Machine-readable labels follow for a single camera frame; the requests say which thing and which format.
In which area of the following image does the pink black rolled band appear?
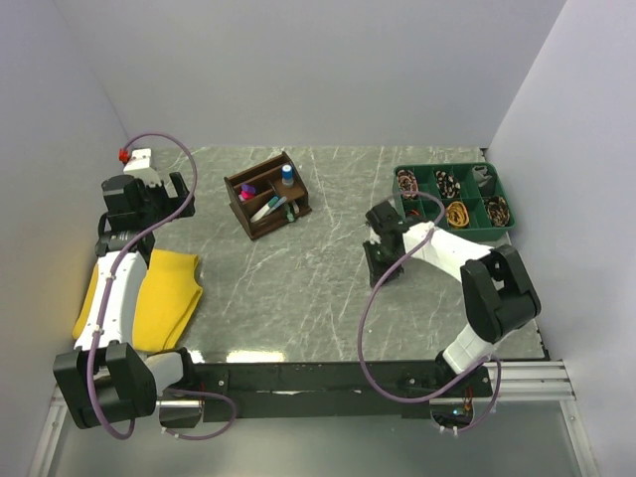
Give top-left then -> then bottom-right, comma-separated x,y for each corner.
397,169 -> 419,200

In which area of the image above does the black white rolled band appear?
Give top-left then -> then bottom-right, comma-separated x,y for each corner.
434,170 -> 461,199

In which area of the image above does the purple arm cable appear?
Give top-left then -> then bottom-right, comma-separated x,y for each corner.
357,191 -> 503,438
86,132 -> 239,441

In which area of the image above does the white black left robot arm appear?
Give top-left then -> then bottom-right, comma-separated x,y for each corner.
53,173 -> 199,429

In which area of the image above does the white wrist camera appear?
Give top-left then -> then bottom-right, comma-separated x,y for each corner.
118,148 -> 162,188
369,229 -> 382,244

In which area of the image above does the brown black rolled band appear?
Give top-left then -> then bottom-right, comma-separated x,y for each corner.
484,196 -> 511,228

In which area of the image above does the blue capped small bottle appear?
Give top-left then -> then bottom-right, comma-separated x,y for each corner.
281,164 -> 294,188

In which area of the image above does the grey crumpled item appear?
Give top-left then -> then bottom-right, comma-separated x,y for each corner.
472,165 -> 497,197

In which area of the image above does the green compartment tray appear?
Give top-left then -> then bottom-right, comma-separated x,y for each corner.
394,162 -> 516,242

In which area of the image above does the black base frame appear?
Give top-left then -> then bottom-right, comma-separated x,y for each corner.
133,360 -> 498,423

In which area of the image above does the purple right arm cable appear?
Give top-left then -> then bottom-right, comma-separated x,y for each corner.
357,191 -> 503,438

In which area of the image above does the aluminium rail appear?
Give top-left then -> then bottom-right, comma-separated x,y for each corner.
49,360 -> 577,408

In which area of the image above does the yellow rolled band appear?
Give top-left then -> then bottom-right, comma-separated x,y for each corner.
445,201 -> 470,229

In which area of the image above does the brown wooden desk organizer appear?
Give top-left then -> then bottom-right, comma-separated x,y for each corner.
224,152 -> 312,240

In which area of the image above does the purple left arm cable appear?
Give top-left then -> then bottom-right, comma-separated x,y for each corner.
86,132 -> 239,441

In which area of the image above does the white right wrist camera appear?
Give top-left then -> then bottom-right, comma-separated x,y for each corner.
369,229 -> 382,244

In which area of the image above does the yellow folded cloth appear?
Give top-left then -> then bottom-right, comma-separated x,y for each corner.
98,249 -> 203,354

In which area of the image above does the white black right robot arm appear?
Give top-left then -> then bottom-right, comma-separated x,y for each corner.
363,201 -> 542,396

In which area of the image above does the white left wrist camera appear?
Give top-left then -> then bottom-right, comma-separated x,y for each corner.
118,148 -> 162,188

